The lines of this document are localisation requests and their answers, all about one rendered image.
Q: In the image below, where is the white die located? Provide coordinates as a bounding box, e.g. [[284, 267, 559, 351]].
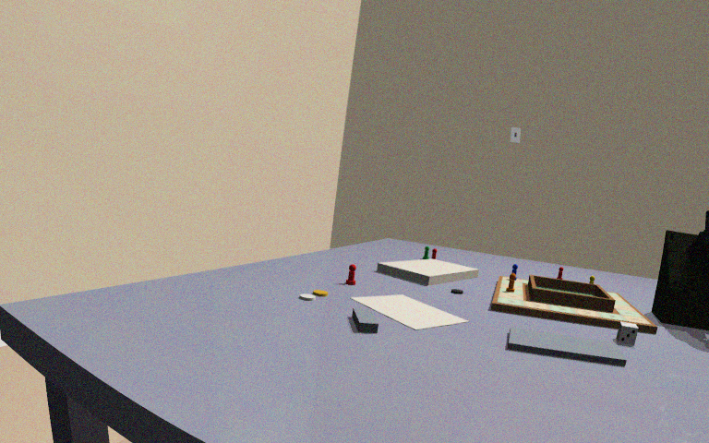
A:
[[616, 321, 638, 346]]

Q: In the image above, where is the orange game pawn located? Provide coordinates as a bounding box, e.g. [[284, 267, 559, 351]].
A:
[[506, 273, 516, 293]]

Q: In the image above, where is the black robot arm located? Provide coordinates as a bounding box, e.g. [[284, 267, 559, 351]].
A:
[[687, 210, 709, 274]]

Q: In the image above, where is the cream flat sheet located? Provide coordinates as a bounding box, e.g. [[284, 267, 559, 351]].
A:
[[350, 294, 469, 330]]

